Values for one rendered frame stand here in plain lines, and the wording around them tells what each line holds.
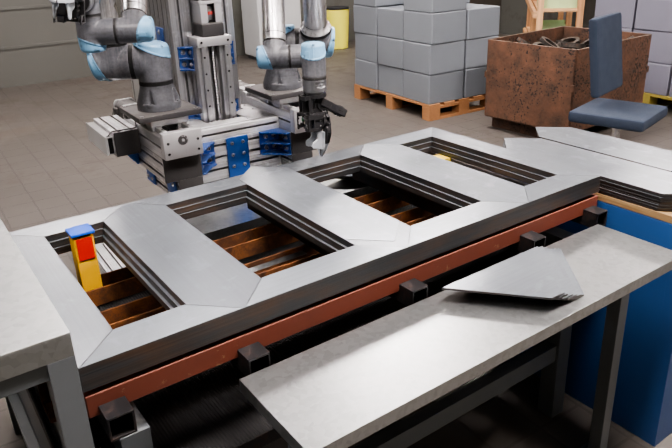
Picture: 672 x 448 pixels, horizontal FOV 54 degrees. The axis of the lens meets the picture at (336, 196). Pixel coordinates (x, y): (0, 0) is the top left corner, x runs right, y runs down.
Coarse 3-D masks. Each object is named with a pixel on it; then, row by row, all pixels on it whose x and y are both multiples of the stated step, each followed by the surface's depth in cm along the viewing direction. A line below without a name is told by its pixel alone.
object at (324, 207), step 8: (328, 200) 189; (336, 200) 189; (344, 200) 189; (352, 200) 189; (304, 208) 184; (312, 208) 184; (320, 208) 184; (328, 208) 184; (336, 208) 184; (304, 216) 179; (312, 216) 179
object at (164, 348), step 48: (432, 144) 245; (240, 192) 203; (432, 192) 200; (576, 192) 196; (48, 240) 174; (96, 240) 180; (336, 240) 168; (432, 240) 164; (336, 288) 150; (192, 336) 130; (96, 384) 121
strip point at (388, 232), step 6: (396, 222) 173; (378, 228) 170; (384, 228) 170; (390, 228) 170; (396, 228) 170; (360, 234) 167; (366, 234) 167; (372, 234) 167; (378, 234) 167; (384, 234) 167; (390, 234) 166; (396, 234) 166; (372, 240) 164; (378, 240) 164; (384, 240) 163; (390, 240) 163
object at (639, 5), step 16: (608, 0) 610; (624, 0) 597; (640, 0) 584; (656, 0) 572; (624, 16) 601; (640, 16) 587; (656, 16) 575; (640, 32) 592; (656, 32) 579; (656, 48) 583; (656, 64) 585; (656, 80) 589; (656, 96) 592
